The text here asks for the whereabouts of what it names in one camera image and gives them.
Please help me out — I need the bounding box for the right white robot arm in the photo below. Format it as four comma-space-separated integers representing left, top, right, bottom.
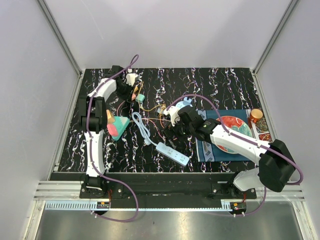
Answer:
165, 105, 297, 199

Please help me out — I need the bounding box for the teal triangular power strip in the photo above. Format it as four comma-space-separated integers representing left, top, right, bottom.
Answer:
111, 116, 130, 141

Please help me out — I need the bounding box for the pink square plug adapter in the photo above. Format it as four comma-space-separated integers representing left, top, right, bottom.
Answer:
107, 123, 118, 137

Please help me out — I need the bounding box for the colourful patterned coaster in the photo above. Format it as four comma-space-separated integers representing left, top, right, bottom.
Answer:
248, 117, 275, 143

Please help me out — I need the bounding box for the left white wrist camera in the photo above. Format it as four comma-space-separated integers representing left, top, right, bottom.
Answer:
125, 73, 139, 87

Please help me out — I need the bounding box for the red floral ceramic plate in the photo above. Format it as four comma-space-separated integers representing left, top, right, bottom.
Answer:
214, 115, 252, 154

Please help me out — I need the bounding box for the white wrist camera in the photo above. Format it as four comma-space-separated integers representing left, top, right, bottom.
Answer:
163, 106, 182, 127
125, 73, 139, 87

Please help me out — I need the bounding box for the salmon small charger plug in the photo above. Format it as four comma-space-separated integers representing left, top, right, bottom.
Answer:
131, 93, 137, 101

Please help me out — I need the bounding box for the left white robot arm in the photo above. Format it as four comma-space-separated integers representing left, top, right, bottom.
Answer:
78, 65, 136, 198

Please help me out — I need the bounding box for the teal small charger plug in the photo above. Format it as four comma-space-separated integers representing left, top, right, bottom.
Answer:
135, 94, 145, 104

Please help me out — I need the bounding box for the light blue coiled power cord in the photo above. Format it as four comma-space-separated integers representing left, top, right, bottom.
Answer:
131, 111, 158, 147

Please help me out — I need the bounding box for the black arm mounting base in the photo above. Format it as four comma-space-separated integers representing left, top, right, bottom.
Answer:
79, 173, 257, 210

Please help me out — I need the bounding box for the dark blue patterned placemat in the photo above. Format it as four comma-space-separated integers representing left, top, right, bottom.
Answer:
196, 109, 251, 162

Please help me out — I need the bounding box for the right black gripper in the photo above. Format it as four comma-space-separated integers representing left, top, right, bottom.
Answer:
162, 117, 194, 149

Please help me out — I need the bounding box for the light blue charger plug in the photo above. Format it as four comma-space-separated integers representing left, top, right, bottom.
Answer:
183, 97, 192, 105

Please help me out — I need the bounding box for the light blue long power strip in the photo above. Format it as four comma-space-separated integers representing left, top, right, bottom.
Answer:
156, 142, 190, 167

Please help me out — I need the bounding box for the copper metal cup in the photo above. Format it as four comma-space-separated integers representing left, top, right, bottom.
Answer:
249, 108, 264, 124

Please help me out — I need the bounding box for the round light blue power socket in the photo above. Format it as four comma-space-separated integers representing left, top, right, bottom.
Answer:
175, 101, 185, 109

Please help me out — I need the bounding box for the silver metal fork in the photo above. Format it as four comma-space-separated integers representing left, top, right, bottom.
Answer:
202, 141, 211, 154

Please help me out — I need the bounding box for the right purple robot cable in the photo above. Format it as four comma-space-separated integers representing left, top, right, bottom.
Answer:
166, 93, 305, 218

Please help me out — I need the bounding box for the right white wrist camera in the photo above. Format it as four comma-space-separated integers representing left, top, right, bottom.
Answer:
163, 106, 182, 127

